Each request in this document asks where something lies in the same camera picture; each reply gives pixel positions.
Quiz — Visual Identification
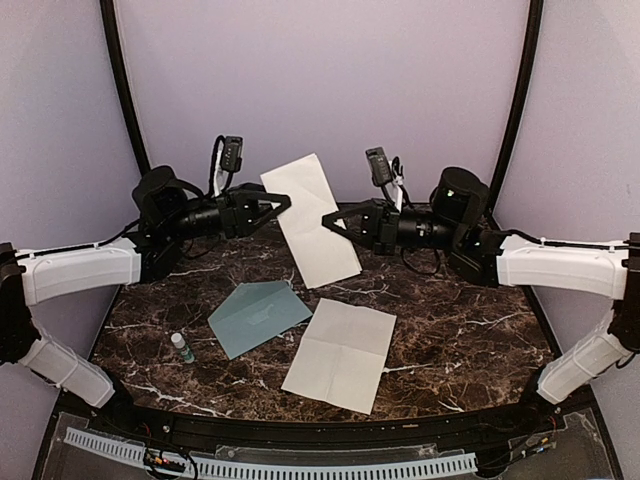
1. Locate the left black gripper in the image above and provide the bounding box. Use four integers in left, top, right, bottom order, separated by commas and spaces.
162, 181, 293, 242

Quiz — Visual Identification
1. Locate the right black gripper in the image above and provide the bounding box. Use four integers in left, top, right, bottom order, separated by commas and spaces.
322, 197, 463, 257

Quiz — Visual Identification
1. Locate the white letter paper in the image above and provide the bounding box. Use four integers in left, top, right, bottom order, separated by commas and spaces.
260, 154, 362, 289

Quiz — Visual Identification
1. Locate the light blue envelope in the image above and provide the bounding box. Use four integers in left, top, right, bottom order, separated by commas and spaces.
208, 281, 312, 360

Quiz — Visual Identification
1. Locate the white paper sheet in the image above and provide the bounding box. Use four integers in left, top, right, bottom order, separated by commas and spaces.
282, 298, 396, 415

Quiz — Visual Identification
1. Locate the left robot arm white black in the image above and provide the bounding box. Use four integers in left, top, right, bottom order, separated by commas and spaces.
1, 165, 291, 436

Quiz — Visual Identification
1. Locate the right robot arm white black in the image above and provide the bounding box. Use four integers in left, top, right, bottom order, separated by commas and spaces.
322, 167, 639, 434

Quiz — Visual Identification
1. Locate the small glue stick bottle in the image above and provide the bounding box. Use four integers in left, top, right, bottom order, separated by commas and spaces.
171, 332, 195, 364

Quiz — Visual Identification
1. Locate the black front table rail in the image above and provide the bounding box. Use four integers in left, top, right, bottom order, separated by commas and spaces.
81, 404, 552, 451

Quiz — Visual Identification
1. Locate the left black frame post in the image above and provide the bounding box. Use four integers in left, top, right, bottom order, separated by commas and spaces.
99, 0, 151, 176

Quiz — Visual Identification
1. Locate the black frame post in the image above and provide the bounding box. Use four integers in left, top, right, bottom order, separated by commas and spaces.
99, 0, 151, 176
486, 0, 544, 217

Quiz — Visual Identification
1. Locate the right black frame post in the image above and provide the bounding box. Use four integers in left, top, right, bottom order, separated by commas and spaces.
486, 0, 544, 217

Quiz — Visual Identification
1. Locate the white slotted cable duct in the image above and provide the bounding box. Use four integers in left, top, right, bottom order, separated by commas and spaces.
63, 427, 477, 480

